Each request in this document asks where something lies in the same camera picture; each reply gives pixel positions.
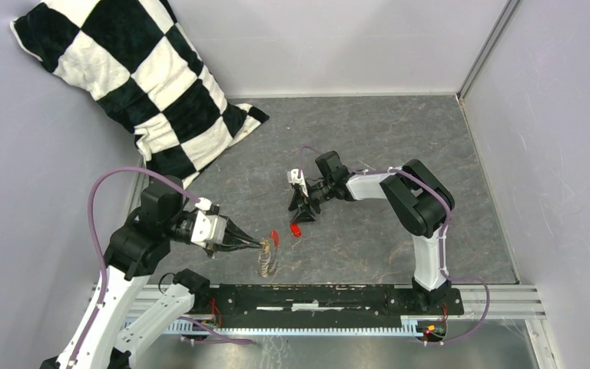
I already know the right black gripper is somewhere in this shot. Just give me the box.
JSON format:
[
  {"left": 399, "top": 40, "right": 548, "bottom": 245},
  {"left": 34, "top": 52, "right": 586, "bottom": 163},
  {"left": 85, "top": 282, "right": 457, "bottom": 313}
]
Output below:
[{"left": 290, "top": 178, "right": 335, "bottom": 225}]

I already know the small red key tag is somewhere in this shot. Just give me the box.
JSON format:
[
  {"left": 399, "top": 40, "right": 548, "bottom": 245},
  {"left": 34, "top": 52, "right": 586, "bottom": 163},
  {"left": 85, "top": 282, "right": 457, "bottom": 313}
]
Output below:
[{"left": 290, "top": 224, "right": 302, "bottom": 238}]

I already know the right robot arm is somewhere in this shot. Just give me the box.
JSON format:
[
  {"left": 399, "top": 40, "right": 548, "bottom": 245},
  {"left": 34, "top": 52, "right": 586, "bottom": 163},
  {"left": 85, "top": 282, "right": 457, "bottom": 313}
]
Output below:
[{"left": 287, "top": 151, "right": 455, "bottom": 314}]

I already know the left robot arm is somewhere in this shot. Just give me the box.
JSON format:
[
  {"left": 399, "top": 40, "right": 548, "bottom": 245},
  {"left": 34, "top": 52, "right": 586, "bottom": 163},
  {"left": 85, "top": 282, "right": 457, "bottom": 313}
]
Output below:
[{"left": 41, "top": 171, "right": 263, "bottom": 368}]

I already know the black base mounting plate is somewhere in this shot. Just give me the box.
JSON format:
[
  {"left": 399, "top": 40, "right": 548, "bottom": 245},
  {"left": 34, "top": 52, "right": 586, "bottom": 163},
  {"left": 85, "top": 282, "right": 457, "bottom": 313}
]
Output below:
[{"left": 188, "top": 284, "right": 465, "bottom": 329}]

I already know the black white checkered pillow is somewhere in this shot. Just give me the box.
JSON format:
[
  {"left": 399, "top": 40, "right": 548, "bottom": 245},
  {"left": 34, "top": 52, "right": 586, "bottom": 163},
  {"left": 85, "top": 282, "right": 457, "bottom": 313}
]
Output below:
[{"left": 10, "top": 0, "right": 269, "bottom": 185}]

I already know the aluminium corner profile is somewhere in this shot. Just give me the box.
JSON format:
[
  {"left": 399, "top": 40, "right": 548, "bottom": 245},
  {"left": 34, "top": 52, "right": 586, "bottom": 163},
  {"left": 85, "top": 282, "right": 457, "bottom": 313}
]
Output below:
[{"left": 456, "top": 0, "right": 522, "bottom": 105}]

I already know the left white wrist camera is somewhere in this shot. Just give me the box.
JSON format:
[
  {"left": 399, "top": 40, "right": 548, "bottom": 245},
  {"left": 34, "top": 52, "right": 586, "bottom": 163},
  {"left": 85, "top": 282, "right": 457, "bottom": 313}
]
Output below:
[{"left": 190, "top": 198, "right": 227, "bottom": 248}]

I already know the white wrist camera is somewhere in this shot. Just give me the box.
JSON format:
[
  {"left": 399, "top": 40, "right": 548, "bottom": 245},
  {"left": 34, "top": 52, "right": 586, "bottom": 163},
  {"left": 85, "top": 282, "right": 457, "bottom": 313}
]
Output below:
[
  {"left": 287, "top": 168, "right": 309, "bottom": 198},
  {"left": 190, "top": 198, "right": 227, "bottom": 248}
]

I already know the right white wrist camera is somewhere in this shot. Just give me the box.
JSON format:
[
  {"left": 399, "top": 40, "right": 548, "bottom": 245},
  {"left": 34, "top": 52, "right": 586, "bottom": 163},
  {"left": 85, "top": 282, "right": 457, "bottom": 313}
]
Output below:
[{"left": 287, "top": 168, "right": 309, "bottom": 198}]

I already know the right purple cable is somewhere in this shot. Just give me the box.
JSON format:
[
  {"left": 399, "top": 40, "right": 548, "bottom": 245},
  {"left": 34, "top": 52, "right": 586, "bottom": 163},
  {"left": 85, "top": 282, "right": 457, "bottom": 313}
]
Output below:
[{"left": 299, "top": 145, "right": 492, "bottom": 346}]

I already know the white slotted cable duct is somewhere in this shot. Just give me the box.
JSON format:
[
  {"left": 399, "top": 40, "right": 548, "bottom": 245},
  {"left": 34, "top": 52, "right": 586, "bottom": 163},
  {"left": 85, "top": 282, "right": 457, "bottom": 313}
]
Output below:
[{"left": 157, "top": 317, "right": 420, "bottom": 337}]

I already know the aluminium frame rail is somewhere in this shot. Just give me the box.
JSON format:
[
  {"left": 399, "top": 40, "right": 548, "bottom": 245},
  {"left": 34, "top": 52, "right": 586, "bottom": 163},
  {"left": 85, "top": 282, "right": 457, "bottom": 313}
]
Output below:
[{"left": 68, "top": 283, "right": 561, "bottom": 369}]

